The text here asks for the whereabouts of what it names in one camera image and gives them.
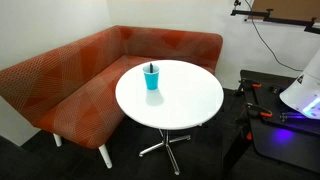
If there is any blue plastic cup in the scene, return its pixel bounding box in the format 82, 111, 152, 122
142, 64, 160, 91

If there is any orange patterned corner sofa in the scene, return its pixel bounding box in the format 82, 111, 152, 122
0, 25, 224, 170

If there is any orange black clamp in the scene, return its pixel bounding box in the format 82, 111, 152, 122
244, 102, 274, 120
237, 79, 263, 90

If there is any black robot mounting cart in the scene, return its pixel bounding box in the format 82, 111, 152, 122
221, 69, 320, 174

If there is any brown cork board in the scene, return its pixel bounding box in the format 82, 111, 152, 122
248, 0, 320, 24

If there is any chrome table pedestal base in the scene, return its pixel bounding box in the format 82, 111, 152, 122
138, 128, 192, 176

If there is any black hanging cable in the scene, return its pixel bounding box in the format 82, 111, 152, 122
244, 0, 303, 73

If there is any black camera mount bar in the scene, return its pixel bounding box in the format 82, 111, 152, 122
230, 8, 320, 35

